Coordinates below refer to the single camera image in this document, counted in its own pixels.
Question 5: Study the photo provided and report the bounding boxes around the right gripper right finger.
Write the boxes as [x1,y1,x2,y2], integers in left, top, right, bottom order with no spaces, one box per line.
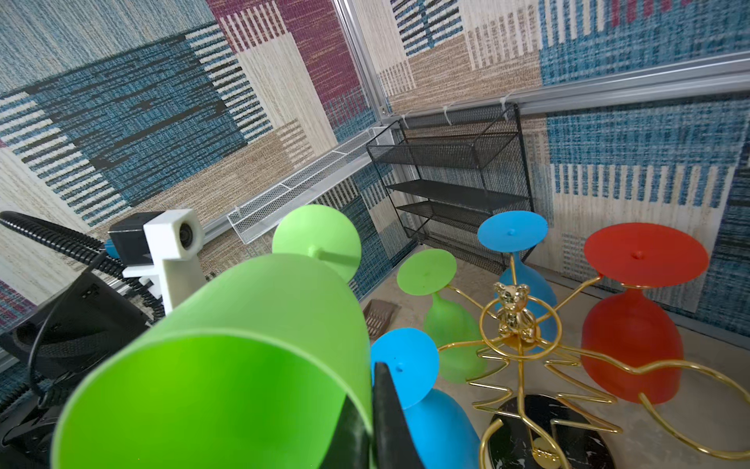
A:
[373,362,424,469]

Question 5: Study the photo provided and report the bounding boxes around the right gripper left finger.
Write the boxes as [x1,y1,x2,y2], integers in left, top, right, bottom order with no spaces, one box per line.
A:
[320,397,370,469]

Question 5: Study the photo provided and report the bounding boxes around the green front wine glass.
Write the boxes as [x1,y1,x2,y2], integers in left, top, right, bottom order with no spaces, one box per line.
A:
[50,203,374,469]

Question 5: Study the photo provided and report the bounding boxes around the green wine glass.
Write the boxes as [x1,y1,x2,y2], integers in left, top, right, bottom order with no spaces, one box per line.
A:
[396,249,486,384]
[50,203,374,469]

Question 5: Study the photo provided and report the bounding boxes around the blue front wine glass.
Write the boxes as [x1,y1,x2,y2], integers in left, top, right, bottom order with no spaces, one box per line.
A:
[370,328,480,468]

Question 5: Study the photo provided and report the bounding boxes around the blue wine glass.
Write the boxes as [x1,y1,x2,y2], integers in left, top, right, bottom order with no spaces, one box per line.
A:
[478,211,562,361]
[370,328,480,468]

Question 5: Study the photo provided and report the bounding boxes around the green back wine glass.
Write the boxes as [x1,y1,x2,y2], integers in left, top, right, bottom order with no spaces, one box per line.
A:
[396,249,486,384]

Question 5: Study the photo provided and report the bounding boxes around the gold wine glass rack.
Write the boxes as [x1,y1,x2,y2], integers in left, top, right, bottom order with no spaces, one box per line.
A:
[437,259,749,468]

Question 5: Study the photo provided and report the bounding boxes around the blue back wine glass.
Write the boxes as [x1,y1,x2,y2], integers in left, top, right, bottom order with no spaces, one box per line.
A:
[478,211,562,361]

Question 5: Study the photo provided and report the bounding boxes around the red wine glass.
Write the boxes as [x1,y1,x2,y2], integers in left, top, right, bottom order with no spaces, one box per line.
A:
[581,223,709,367]

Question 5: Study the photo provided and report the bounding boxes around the white mesh wall basket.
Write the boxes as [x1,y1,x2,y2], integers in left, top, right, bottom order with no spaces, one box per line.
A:
[227,126,380,245]

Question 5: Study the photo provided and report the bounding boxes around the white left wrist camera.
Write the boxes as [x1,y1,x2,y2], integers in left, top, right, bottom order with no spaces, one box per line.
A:
[109,209,206,314]

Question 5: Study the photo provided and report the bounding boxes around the black wire shelf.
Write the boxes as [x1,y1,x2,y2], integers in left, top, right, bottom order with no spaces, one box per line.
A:
[366,104,534,275]

